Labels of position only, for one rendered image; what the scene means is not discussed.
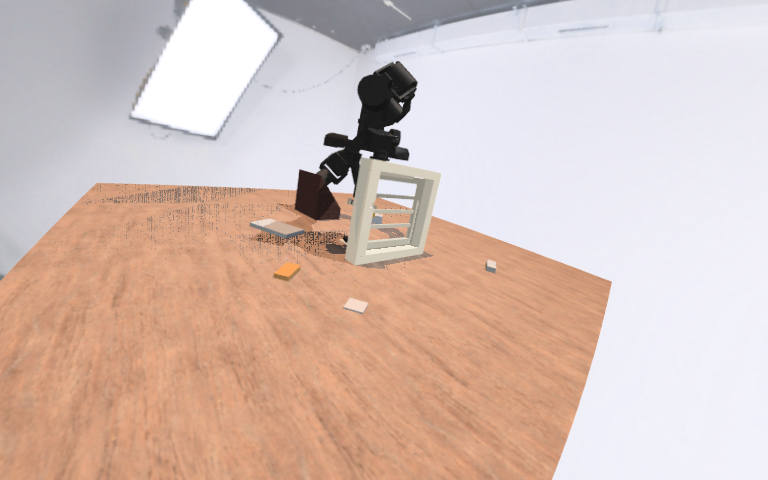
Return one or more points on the pale pink flat tile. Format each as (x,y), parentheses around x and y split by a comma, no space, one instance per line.
(356,305)

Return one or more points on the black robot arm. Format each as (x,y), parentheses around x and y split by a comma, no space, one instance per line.
(379,93)

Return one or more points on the orange rectangular block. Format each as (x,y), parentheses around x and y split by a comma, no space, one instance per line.
(287,271)

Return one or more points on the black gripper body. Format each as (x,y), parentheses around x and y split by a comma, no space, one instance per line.
(341,141)

